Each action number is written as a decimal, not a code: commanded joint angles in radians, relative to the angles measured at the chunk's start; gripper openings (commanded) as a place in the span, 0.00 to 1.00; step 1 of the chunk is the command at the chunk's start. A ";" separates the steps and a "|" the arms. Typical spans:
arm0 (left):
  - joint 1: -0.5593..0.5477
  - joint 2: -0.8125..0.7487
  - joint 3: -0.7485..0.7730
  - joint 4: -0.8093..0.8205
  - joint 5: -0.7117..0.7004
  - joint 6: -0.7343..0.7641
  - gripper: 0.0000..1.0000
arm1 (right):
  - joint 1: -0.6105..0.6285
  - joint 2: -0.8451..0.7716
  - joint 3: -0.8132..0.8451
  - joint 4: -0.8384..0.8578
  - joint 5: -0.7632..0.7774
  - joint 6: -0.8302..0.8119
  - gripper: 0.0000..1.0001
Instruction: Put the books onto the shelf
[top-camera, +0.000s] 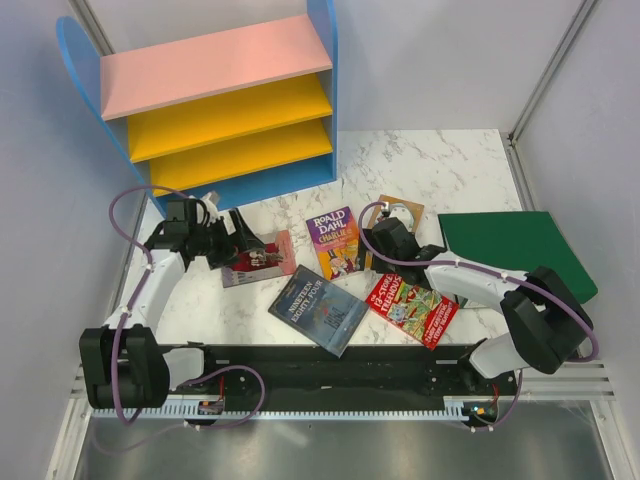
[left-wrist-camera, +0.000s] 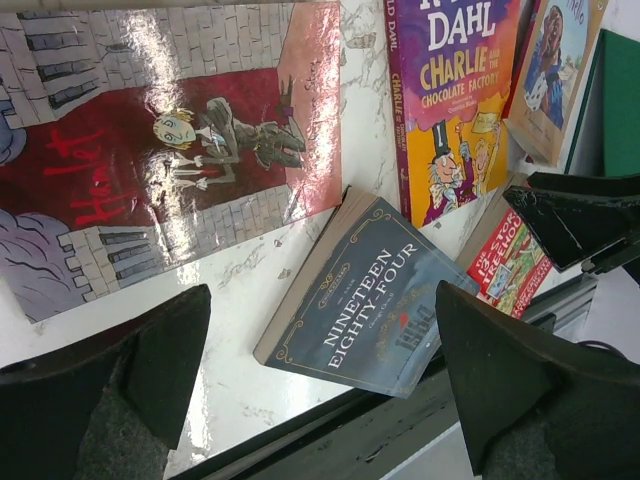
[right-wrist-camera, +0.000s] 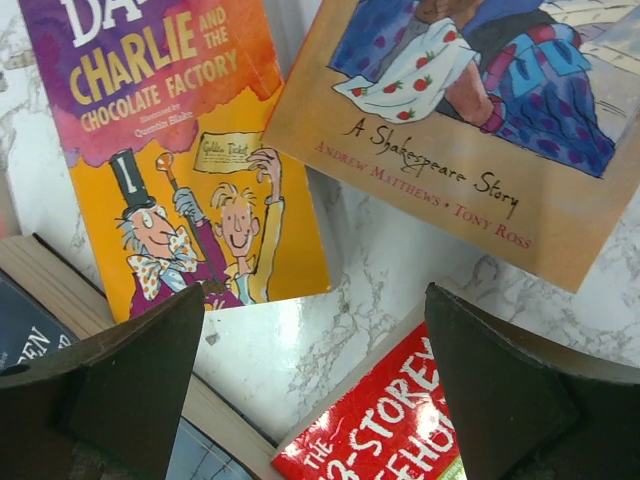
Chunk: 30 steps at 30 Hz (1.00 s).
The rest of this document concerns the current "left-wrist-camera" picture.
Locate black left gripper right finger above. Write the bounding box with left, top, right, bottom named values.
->
left=436, top=281, right=639, bottom=479

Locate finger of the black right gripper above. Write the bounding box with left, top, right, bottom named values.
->
left=503, top=172, right=639, bottom=273

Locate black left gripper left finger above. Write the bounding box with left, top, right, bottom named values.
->
left=1, top=285, right=211, bottom=479

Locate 13-Storey Treehouse red book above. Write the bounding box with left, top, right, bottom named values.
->
left=456, top=173, right=552, bottom=319

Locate Nineteen Eighty-Four blue book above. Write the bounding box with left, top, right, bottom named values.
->
left=253, top=187, right=479, bottom=398

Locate Charlie Chocolate Factory book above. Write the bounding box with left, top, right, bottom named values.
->
left=385, top=0, right=520, bottom=228

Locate green lever arch file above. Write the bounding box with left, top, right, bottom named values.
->
left=565, top=29, right=639, bottom=177

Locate Othello tan picture book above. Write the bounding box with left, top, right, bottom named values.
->
left=505, top=0, right=608, bottom=166

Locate Hamlet picture book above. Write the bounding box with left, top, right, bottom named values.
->
left=1, top=2, right=342, bottom=323

